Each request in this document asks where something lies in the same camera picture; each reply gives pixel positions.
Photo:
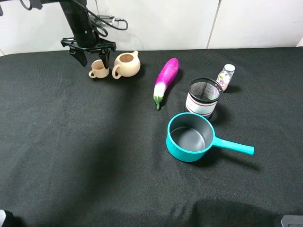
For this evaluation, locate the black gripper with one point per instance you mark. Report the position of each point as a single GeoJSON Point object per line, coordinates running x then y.
{"type": "Point", "coordinates": [102, 46]}

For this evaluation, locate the small beige ceramic cup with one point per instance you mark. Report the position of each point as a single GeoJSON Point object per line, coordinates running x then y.
{"type": "Point", "coordinates": [98, 70]}

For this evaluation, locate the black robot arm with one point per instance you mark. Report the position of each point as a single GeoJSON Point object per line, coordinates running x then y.
{"type": "Point", "coordinates": [89, 36]}

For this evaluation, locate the beige ceramic teapot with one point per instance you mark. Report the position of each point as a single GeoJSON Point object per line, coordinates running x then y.
{"type": "Point", "coordinates": [126, 65]}

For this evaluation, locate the purple white toy eggplant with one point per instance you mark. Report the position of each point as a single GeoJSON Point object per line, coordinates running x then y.
{"type": "Point", "coordinates": [165, 78]}

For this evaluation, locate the black tablecloth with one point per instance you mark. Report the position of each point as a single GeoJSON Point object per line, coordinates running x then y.
{"type": "Point", "coordinates": [82, 152]}

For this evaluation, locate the black mesh pen holder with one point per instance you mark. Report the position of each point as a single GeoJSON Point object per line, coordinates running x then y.
{"type": "Point", "coordinates": [203, 95]}

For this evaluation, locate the small clear candy jar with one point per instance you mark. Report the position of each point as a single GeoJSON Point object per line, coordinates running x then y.
{"type": "Point", "coordinates": [225, 76]}

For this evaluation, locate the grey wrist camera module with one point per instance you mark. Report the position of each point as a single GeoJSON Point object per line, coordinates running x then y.
{"type": "Point", "coordinates": [105, 18]}

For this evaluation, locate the teal saucepan with handle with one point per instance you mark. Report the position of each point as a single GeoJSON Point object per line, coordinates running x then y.
{"type": "Point", "coordinates": [190, 136]}

